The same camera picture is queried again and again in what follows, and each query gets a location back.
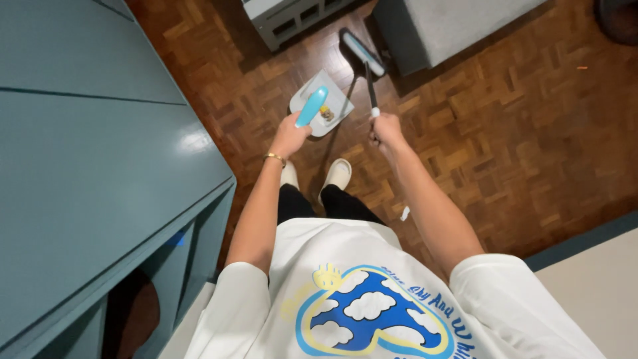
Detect person's right hand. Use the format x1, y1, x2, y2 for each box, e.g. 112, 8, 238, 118
369, 113, 408, 156

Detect teal wooden cabinet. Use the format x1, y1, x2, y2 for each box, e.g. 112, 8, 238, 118
0, 0, 237, 359

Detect cream left slipper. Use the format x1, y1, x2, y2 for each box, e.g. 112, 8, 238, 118
280, 160, 300, 190

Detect cream right slipper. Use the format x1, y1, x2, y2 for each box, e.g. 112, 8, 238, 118
318, 158, 353, 205

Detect dark round object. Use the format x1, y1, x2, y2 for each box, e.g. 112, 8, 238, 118
595, 0, 638, 47

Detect black broom with blue head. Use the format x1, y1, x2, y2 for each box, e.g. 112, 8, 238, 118
339, 27, 388, 118

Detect grey dustpan with blue handle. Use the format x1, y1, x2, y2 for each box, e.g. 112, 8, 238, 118
289, 69, 355, 138

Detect grey upholstered ottoman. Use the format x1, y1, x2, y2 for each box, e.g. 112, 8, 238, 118
371, 0, 549, 77

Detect person's left hand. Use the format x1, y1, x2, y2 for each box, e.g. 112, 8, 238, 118
268, 112, 313, 160

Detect cream slipper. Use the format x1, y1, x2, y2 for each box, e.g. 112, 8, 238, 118
318, 158, 353, 205
280, 160, 300, 190

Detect black trousers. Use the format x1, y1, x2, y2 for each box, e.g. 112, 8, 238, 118
277, 183, 387, 226

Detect white printed t-shirt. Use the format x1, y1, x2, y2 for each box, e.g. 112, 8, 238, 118
183, 217, 606, 359

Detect grey slatted furniture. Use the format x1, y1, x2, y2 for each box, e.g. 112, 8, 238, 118
241, 0, 360, 53

